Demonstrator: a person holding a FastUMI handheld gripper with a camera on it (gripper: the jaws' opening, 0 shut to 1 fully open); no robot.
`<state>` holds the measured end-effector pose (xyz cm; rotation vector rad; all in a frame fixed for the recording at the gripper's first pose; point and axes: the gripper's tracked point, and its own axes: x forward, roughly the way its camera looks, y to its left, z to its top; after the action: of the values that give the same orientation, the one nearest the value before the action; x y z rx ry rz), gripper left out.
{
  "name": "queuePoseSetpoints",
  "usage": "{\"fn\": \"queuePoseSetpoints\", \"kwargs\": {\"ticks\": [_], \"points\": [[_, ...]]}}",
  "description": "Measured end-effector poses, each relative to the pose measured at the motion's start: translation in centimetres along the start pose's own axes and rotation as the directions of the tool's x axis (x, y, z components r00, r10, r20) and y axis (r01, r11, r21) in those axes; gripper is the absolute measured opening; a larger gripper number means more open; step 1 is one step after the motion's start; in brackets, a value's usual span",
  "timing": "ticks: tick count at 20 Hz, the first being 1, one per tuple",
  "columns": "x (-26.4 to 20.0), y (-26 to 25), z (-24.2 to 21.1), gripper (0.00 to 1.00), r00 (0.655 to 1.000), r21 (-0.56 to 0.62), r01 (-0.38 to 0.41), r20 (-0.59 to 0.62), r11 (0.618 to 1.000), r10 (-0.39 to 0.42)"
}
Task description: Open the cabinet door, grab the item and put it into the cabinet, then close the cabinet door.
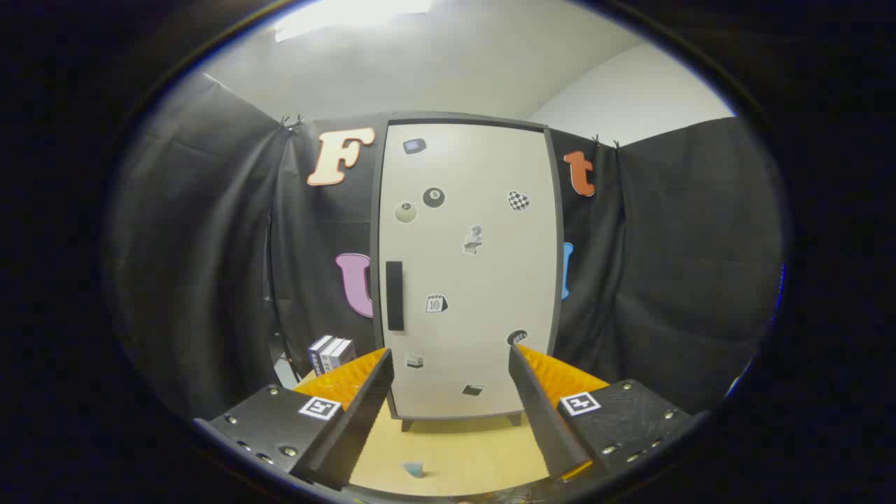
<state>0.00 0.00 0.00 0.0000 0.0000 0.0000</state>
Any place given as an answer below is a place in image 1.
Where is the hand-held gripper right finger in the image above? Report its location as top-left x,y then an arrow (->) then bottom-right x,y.
508,343 -> 694,484

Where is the black door handle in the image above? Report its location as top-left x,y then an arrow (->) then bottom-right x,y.
386,261 -> 405,332

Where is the black backdrop cloth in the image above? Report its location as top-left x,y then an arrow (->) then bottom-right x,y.
105,70 -> 785,421

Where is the white cabinet door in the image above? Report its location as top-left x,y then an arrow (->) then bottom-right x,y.
378,122 -> 564,421

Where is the white spine book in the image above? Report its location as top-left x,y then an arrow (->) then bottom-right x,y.
321,337 -> 345,375

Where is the dark blue book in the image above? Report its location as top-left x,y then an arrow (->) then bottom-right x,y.
308,335 -> 333,377

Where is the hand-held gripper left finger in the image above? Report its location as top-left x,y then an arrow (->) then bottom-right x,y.
192,346 -> 395,491

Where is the grey cabinet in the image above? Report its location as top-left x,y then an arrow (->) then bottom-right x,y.
370,111 -> 566,431

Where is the thin black hanging cable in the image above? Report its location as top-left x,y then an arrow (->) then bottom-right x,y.
262,210 -> 298,389

